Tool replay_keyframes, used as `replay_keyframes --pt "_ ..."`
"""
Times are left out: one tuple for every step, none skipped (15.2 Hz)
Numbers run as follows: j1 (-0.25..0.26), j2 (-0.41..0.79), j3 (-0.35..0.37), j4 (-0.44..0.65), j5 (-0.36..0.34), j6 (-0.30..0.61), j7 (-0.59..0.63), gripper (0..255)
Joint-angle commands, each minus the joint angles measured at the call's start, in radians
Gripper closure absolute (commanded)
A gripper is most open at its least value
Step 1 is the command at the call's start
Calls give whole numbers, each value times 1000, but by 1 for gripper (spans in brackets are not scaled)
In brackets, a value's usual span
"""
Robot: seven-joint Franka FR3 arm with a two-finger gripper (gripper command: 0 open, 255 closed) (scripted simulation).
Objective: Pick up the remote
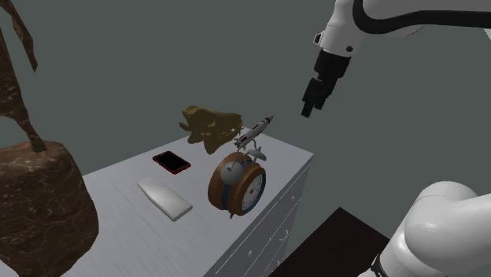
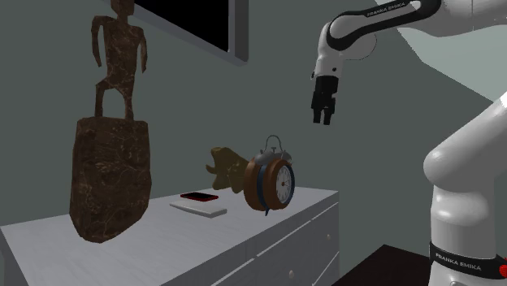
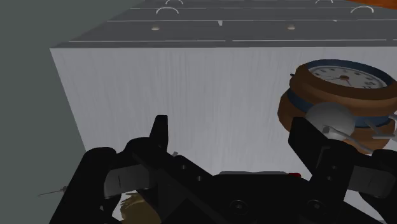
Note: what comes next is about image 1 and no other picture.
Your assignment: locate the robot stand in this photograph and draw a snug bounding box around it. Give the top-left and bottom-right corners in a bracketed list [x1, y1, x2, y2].
[268, 207, 390, 277]

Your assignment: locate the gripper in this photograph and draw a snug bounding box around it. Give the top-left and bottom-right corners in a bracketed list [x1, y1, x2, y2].
[300, 49, 352, 119]

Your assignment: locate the olive gold animal figure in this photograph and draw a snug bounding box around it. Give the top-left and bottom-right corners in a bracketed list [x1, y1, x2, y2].
[178, 105, 244, 155]

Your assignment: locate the red framed black tablet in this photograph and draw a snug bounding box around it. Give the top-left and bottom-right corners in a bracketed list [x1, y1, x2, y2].
[152, 150, 191, 175]

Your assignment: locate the brown alarm clock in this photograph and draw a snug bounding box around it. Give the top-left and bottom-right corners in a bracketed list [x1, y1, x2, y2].
[207, 147, 268, 220]

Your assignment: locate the grey toy rocket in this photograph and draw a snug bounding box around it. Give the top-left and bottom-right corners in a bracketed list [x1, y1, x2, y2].
[234, 113, 275, 149]

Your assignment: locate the white remote control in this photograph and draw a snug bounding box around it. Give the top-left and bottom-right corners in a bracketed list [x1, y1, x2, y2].
[137, 176, 194, 223]

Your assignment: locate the grey chest of drawers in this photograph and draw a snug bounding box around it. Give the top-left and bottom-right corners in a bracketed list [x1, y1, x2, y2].
[0, 128, 315, 277]

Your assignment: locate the brown stone sculpture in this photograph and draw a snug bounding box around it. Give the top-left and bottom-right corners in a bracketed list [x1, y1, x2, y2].
[0, 0, 100, 277]

